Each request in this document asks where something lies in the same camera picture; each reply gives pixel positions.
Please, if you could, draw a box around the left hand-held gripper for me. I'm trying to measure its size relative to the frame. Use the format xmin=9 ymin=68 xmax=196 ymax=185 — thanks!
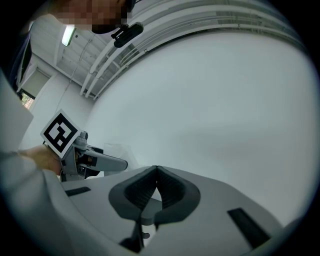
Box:
xmin=40 ymin=108 xmax=129 ymax=182

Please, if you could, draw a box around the person's dark top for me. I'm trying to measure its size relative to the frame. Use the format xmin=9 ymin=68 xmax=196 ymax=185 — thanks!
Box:
xmin=4 ymin=37 xmax=33 ymax=93

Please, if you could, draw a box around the white roller blind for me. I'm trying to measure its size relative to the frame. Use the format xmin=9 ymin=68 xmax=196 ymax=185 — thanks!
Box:
xmin=21 ymin=68 xmax=51 ymax=97

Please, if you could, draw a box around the person's head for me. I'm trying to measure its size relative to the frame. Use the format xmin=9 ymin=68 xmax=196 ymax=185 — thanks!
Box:
xmin=53 ymin=0 xmax=133 ymax=35

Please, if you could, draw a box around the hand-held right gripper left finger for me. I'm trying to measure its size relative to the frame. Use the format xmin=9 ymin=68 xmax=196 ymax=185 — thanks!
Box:
xmin=49 ymin=165 xmax=158 ymax=256

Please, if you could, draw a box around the person's left hand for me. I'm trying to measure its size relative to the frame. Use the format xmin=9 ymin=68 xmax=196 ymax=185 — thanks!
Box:
xmin=79 ymin=153 xmax=97 ymax=167

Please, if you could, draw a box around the ceiling light fixture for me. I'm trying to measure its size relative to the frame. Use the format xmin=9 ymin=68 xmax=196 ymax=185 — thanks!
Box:
xmin=61 ymin=26 xmax=77 ymax=48

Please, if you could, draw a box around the white ceiling pipe rack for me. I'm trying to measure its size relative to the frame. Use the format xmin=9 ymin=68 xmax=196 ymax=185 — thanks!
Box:
xmin=79 ymin=0 xmax=306 ymax=101

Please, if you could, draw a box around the window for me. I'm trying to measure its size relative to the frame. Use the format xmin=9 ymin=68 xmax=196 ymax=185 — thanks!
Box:
xmin=16 ymin=88 xmax=36 ymax=111

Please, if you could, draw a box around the person's left forearm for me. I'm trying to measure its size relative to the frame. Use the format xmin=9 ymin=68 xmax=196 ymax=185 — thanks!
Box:
xmin=17 ymin=144 xmax=63 ymax=176

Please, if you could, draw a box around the black head-worn camera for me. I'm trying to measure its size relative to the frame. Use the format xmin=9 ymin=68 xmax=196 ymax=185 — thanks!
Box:
xmin=110 ymin=21 xmax=145 ymax=49

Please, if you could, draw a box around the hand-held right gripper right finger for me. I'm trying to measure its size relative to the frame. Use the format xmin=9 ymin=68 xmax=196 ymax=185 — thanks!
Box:
xmin=144 ymin=165 xmax=285 ymax=256

